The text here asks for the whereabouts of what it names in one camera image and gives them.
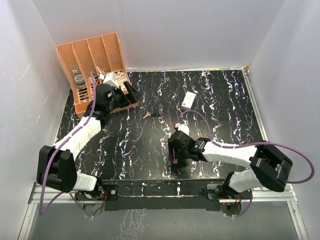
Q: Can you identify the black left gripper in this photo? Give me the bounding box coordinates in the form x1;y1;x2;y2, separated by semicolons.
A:
107;81;143;112

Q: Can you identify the orange plastic file organizer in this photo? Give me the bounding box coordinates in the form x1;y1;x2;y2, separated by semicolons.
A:
56;32;130;118

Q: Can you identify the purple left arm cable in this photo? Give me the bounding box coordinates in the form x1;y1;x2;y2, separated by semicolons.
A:
38;71;107;219

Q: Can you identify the white labelled packet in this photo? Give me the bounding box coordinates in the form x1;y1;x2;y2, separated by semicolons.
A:
116;71;128;92

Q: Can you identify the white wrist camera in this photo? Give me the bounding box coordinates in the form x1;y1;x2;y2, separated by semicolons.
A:
174;122;190;136
99;71;119;89

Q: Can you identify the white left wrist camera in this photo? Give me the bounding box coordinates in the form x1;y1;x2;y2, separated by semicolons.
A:
99;71;119;89

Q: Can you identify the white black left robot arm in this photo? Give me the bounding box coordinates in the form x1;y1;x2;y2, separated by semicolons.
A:
36;81;142;200

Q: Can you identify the small white red box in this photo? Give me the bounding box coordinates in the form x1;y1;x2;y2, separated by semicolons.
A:
181;91;196;111

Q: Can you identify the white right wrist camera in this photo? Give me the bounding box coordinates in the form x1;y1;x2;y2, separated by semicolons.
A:
174;122;190;136

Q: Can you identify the white striped card packet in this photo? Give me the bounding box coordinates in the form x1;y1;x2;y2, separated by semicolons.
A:
95;65;106;81

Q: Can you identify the grey round tin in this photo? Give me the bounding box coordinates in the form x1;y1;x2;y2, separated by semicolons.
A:
74;74;87;90

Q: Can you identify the aluminium frame rail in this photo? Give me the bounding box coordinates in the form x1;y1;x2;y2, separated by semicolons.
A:
19;185;309;240

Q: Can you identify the silver key with black tag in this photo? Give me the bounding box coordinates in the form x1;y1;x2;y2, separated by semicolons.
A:
143;111;160;119

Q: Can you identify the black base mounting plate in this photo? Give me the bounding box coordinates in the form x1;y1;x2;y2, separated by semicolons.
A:
74;178;253;213

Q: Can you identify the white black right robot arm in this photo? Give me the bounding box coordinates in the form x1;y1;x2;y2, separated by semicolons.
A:
167;130;293;199

